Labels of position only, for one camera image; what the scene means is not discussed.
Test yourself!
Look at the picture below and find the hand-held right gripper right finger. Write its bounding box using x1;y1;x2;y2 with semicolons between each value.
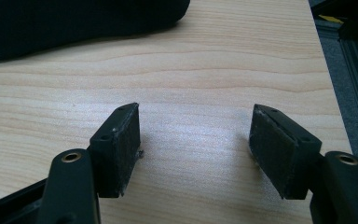
249;104;323;201

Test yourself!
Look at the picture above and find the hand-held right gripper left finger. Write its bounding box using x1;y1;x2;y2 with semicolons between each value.
89;102;142;199

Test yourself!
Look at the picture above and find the black sock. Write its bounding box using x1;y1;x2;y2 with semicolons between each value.
0;0;191;63

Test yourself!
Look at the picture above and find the metal floor rail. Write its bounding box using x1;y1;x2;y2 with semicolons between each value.
315;18;358;171

